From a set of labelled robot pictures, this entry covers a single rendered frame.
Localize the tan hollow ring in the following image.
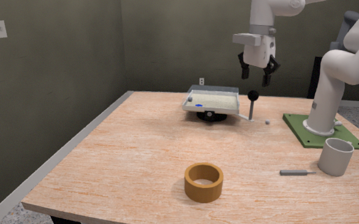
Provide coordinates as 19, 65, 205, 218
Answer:
184, 162, 224, 203

